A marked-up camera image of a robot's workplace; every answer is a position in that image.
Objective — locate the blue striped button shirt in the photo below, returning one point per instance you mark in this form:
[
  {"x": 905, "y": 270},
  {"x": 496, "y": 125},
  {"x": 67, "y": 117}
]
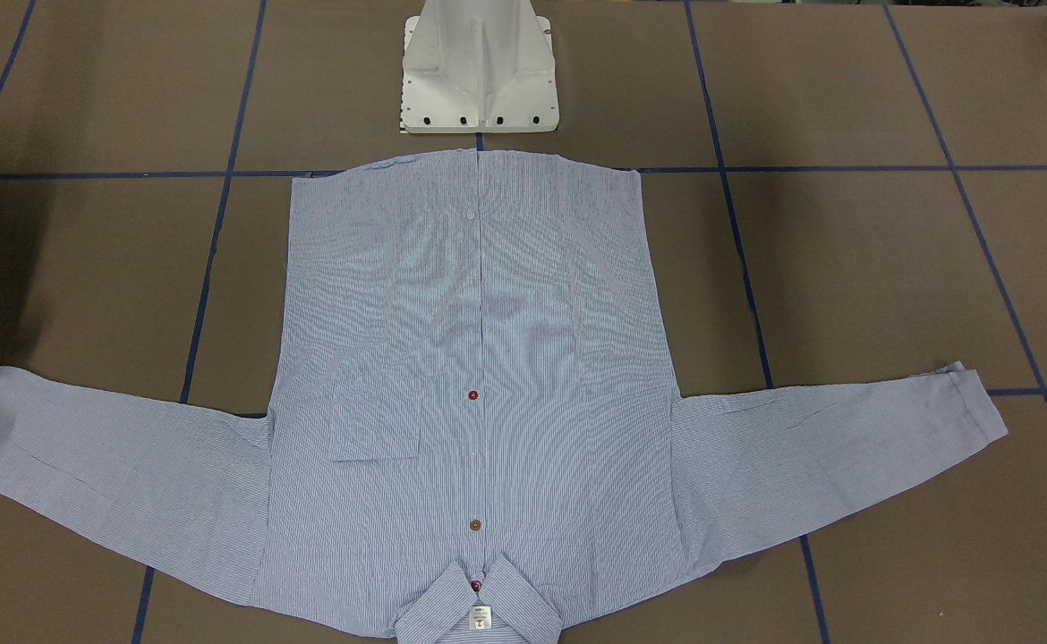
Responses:
[{"x": 476, "y": 432}]

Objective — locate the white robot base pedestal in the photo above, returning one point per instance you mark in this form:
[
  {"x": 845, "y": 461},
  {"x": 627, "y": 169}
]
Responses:
[{"x": 478, "y": 67}]

